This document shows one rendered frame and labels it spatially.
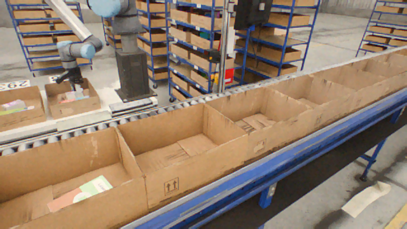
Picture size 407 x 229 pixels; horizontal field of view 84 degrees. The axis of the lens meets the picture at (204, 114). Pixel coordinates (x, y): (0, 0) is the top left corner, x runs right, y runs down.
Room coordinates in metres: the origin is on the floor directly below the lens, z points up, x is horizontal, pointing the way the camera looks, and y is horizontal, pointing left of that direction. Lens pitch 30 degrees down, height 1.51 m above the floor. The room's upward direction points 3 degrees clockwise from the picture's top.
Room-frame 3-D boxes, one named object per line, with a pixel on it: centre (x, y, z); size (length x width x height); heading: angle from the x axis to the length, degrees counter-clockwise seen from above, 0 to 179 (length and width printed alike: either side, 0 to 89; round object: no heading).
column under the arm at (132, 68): (1.61, 0.55, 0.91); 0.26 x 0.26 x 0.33; 35
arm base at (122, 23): (1.61, 0.55, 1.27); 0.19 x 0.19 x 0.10
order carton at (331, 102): (1.13, -0.56, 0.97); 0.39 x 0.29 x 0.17; 125
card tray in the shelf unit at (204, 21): (2.45, -0.05, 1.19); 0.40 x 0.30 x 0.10; 35
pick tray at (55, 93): (1.40, 0.92, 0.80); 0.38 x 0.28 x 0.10; 36
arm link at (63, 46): (1.48, 0.92, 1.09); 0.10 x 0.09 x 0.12; 84
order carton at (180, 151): (0.68, 0.08, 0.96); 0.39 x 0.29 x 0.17; 125
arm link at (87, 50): (1.48, 0.81, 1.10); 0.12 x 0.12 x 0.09; 84
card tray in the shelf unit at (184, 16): (2.84, 0.22, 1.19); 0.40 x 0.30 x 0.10; 35
